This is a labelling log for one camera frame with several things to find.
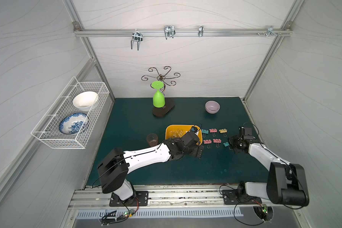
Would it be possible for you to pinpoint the teal binder clip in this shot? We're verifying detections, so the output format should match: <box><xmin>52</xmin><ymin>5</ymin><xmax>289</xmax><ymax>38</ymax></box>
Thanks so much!
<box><xmin>201</xmin><ymin>129</ymin><xmax>209</xmax><ymax>137</ymax></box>
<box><xmin>223</xmin><ymin>142</ymin><xmax>232</xmax><ymax>150</ymax></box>

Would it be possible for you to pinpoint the pink binder clip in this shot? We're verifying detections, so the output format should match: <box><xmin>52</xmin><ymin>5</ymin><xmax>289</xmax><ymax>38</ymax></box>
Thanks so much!
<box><xmin>209</xmin><ymin>128</ymin><xmax>218</xmax><ymax>137</ymax></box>
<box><xmin>203</xmin><ymin>139</ymin><xmax>212</xmax><ymax>149</ymax></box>
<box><xmin>213</xmin><ymin>139</ymin><xmax>221</xmax><ymax>148</ymax></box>

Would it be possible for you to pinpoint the yellow plastic storage box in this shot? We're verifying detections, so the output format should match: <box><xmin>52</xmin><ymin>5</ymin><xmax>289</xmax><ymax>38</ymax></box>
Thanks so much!
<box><xmin>165</xmin><ymin>124</ymin><xmax>203</xmax><ymax>144</ymax></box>

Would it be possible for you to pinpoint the yellow binder clip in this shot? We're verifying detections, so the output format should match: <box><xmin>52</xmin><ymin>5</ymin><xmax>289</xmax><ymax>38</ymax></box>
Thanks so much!
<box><xmin>219</xmin><ymin>128</ymin><xmax>228</xmax><ymax>137</ymax></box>

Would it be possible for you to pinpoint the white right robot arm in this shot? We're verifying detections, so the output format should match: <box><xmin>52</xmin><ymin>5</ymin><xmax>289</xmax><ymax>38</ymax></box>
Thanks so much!
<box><xmin>229</xmin><ymin>135</ymin><xmax>310</xmax><ymax>207</ymax></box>

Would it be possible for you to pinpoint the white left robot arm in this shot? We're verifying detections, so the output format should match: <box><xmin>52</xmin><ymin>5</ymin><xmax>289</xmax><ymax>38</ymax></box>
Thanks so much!
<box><xmin>97</xmin><ymin>138</ymin><xmax>204</xmax><ymax>201</ymax></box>

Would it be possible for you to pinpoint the small brown glass cup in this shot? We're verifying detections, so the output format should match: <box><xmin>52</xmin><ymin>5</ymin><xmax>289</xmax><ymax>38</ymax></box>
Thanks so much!
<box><xmin>146</xmin><ymin>133</ymin><xmax>158</xmax><ymax>147</ymax></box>

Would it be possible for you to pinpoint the lilac ceramic bowl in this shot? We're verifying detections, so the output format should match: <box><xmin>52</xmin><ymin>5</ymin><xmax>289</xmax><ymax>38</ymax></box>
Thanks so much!
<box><xmin>205</xmin><ymin>100</ymin><xmax>220</xmax><ymax>114</ymax></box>

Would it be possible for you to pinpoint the green plastic goblet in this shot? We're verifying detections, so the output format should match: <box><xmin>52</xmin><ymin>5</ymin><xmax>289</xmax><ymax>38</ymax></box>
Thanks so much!
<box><xmin>151</xmin><ymin>81</ymin><xmax>165</xmax><ymax>108</ymax></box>

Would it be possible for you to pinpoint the white ceramic bowl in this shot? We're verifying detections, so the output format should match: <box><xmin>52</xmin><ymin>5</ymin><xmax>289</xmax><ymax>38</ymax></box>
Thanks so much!
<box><xmin>72</xmin><ymin>91</ymin><xmax>98</xmax><ymax>112</ymax></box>

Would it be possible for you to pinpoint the metal loop hook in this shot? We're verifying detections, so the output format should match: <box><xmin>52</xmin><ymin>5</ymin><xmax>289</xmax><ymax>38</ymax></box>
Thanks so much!
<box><xmin>163</xmin><ymin>25</ymin><xmax>176</xmax><ymax>40</ymax></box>

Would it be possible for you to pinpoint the small metal hook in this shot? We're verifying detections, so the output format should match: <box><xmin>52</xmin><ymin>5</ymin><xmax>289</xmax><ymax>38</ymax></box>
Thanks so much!
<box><xmin>198</xmin><ymin>26</ymin><xmax>204</xmax><ymax>38</ymax></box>

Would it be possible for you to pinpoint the blue patterned ceramic plate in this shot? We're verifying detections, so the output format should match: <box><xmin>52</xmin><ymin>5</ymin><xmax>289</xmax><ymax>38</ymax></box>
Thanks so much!
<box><xmin>59</xmin><ymin>113</ymin><xmax>88</xmax><ymax>135</ymax></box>

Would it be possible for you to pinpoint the metal double hook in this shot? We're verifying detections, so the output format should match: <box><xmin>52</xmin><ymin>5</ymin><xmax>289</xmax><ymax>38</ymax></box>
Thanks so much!
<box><xmin>131</xmin><ymin>31</ymin><xmax>143</xmax><ymax>50</ymax></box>

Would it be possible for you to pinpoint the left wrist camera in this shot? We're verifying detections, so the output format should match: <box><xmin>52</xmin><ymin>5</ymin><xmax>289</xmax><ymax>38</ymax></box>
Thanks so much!
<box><xmin>181</xmin><ymin>126</ymin><xmax>200</xmax><ymax>147</ymax></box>

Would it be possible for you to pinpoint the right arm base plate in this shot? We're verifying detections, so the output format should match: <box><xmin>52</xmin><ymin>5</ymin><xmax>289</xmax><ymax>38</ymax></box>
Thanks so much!
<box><xmin>220</xmin><ymin>189</ymin><xmax>262</xmax><ymax>205</ymax></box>

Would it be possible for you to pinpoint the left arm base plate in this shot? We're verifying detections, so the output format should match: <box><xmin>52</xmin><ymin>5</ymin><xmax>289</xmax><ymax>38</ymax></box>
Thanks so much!
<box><xmin>109</xmin><ymin>191</ymin><xmax>149</xmax><ymax>207</ymax></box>

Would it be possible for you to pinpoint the metal bracket hook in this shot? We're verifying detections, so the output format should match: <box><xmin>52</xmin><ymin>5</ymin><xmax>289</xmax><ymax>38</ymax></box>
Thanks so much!
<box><xmin>256</xmin><ymin>26</ymin><xmax>282</xmax><ymax>37</ymax></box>

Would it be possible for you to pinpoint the white wire wall basket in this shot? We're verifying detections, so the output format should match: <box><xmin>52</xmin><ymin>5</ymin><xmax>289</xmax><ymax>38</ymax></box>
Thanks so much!
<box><xmin>31</xmin><ymin>77</ymin><xmax>109</xmax><ymax>149</ymax></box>

